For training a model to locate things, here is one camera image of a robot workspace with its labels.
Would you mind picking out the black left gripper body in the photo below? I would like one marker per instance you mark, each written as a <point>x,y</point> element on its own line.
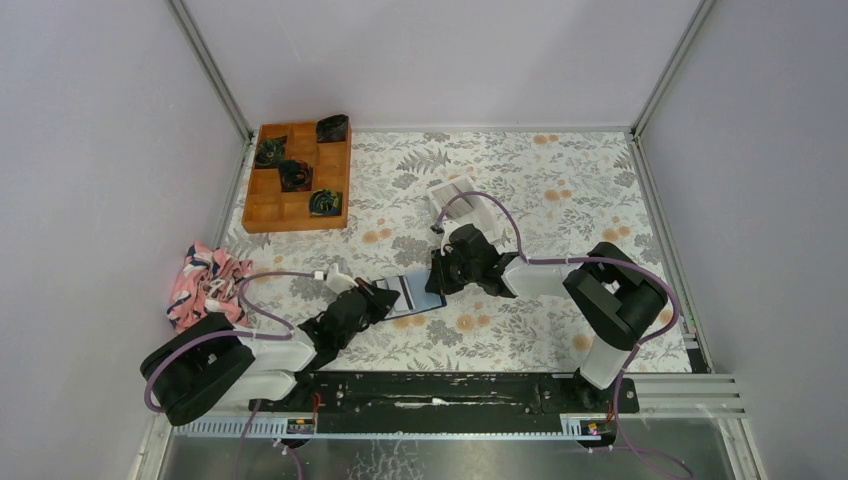
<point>375,312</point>

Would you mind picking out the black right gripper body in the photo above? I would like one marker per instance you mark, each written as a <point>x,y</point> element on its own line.
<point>451,272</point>

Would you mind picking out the white striped credit card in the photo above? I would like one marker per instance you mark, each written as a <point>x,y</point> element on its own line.
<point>404,304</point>

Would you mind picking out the blue leather card holder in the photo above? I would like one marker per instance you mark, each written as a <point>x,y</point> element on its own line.
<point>424,300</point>

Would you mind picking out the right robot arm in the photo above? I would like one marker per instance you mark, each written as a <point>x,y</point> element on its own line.
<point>619,299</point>

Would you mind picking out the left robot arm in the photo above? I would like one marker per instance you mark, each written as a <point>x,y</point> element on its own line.
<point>216,363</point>

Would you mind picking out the stack of cards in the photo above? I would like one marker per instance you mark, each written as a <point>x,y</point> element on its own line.
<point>454,197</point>

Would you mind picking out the white plastic card box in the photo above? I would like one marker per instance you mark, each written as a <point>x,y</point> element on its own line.
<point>483,218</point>

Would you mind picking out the floral tablecloth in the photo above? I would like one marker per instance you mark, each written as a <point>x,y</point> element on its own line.
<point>565,193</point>

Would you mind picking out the dark rolled cloth bottom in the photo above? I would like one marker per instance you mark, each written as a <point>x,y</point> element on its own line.
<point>326,203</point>

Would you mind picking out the dark rolled cloth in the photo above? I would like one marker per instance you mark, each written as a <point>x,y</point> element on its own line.
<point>295,176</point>
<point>270,152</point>
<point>332,129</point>
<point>326,203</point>

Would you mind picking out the wooden compartment tray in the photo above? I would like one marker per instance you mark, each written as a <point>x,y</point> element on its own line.
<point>269,210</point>

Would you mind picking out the pink patterned cloth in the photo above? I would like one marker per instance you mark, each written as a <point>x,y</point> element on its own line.
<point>208,283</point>

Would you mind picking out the dark rolled cloth middle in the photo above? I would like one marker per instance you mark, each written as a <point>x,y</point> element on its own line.
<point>295,176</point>

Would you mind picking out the dark rolled cloth left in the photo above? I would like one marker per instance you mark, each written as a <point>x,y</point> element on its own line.
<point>270,152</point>

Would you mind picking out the dark rolled cloth top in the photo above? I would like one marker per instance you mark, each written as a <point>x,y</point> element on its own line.
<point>332,129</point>

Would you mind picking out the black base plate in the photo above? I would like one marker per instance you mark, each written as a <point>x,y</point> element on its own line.
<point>373,402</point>

